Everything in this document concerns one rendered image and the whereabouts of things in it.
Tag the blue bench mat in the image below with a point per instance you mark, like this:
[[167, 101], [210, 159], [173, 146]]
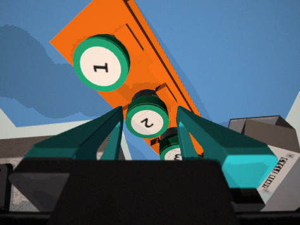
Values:
[[235, 58]]

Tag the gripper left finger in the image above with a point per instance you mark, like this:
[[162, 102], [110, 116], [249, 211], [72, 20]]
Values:
[[83, 141]]

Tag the green screw cap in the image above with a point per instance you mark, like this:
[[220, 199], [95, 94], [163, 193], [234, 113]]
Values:
[[147, 117], [169, 148], [102, 62]]

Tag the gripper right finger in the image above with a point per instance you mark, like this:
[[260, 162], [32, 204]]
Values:
[[245, 162]]

